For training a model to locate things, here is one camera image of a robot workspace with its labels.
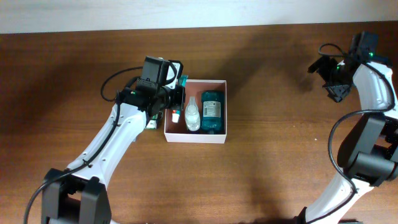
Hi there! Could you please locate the pink box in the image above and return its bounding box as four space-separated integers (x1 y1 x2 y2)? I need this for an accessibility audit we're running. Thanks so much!
164 79 228 144

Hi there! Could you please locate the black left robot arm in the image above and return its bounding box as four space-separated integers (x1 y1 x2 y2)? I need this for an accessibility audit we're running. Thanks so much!
40 84 185 224

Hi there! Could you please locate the green Dettol soap bar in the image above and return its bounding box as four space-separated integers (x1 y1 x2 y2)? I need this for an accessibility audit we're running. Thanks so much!
146 111 164 129

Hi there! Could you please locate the clear foam soap pump bottle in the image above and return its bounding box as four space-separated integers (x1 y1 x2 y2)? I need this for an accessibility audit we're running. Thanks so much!
185 96 200 132

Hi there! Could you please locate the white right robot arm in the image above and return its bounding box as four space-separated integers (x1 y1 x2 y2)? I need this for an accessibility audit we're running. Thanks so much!
295 31 397 223

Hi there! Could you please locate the green Colgate toothpaste tube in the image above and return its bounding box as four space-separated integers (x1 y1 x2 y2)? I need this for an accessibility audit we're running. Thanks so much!
172 75 188 123

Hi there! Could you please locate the teal Listerine mouthwash bottle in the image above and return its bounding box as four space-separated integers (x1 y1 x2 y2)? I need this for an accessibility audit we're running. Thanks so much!
201 90 224 134

